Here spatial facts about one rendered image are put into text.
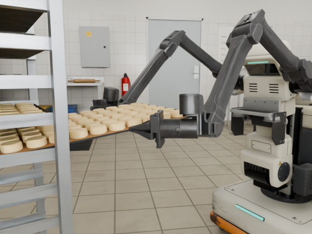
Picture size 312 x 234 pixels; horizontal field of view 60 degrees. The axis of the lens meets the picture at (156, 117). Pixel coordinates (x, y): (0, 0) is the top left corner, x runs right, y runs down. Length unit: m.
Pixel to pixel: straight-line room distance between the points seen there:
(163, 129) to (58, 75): 0.31
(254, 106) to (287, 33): 4.82
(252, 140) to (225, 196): 0.39
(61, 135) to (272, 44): 0.82
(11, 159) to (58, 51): 0.27
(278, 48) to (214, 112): 0.45
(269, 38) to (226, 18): 4.62
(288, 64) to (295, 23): 5.18
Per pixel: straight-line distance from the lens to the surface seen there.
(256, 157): 1.54
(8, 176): 1.17
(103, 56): 5.00
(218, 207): 1.79
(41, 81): 0.70
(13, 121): 0.70
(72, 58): 5.26
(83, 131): 0.77
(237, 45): 0.96
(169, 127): 0.76
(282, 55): 1.19
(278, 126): 1.42
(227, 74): 0.89
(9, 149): 0.75
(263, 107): 1.49
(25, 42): 0.70
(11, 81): 0.69
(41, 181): 1.20
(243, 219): 1.67
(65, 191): 0.73
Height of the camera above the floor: 0.97
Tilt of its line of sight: 8 degrees down
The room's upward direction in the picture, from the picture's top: straight up
